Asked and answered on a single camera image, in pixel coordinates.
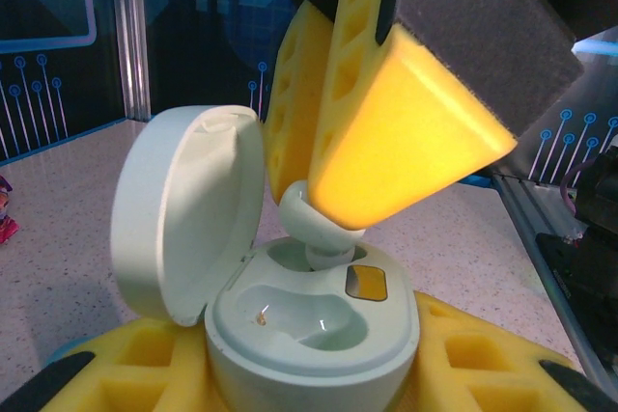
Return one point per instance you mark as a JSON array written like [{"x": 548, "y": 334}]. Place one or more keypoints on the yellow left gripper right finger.
[{"x": 497, "y": 368}]

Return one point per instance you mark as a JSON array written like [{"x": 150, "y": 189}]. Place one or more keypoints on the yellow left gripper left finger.
[{"x": 120, "y": 373}]

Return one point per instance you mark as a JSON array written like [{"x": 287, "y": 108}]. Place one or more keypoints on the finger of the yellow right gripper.
[
  {"x": 294, "y": 118},
  {"x": 410, "y": 142}
]

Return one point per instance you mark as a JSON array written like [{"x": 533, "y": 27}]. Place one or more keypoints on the mint green earbud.
[{"x": 309, "y": 224}]

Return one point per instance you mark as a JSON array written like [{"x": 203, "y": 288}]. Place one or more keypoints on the mint green round charging case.
[{"x": 183, "y": 200}]

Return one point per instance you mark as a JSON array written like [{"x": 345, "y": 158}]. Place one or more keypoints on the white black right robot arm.
[{"x": 598, "y": 190}]

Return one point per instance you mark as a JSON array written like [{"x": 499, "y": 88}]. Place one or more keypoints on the red berry candy bag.
[{"x": 7, "y": 219}]

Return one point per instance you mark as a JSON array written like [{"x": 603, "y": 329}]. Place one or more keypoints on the aluminium table side rail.
[{"x": 526, "y": 219}]

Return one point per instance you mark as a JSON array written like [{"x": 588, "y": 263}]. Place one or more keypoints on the aluminium frame post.
[{"x": 130, "y": 45}]

